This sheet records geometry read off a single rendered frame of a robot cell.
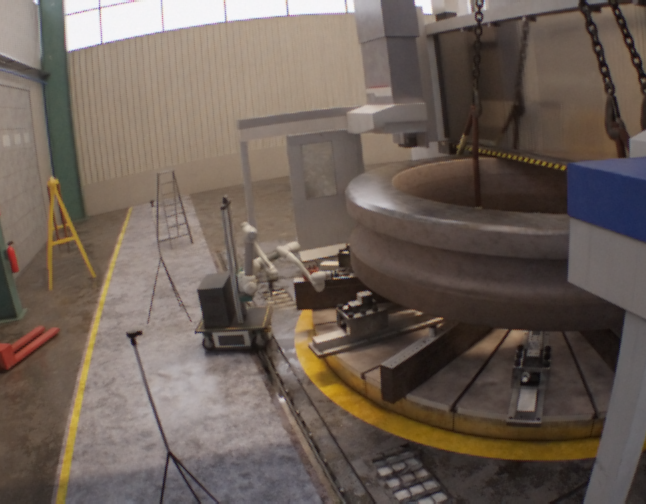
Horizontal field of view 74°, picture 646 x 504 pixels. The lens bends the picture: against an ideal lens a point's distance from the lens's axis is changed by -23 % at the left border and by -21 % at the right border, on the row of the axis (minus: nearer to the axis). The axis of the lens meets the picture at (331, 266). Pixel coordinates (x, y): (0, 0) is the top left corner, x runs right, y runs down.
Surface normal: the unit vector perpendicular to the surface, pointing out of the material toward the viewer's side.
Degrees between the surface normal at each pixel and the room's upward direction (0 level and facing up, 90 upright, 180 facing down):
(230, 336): 90
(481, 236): 90
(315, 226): 90
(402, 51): 90
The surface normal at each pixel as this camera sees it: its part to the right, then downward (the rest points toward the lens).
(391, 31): 0.31, 0.27
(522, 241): -0.44, 0.33
